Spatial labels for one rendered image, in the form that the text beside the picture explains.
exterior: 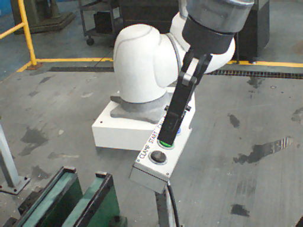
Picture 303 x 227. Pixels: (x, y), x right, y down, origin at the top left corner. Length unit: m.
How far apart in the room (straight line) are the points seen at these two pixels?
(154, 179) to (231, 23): 0.32
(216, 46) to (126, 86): 0.66
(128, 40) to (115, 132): 0.29
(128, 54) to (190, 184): 0.41
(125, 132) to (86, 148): 0.16
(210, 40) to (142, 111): 0.69
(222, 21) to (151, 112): 0.72
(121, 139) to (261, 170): 0.44
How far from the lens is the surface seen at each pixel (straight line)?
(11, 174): 1.17
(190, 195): 1.03
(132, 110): 1.22
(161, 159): 0.71
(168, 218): 0.88
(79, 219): 0.82
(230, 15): 0.53
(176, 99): 0.59
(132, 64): 1.14
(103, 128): 1.22
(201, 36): 0.55
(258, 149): 1.19
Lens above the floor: 1.48
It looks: 29 degrees down
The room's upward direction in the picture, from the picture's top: 7 degrees counter-clockwise
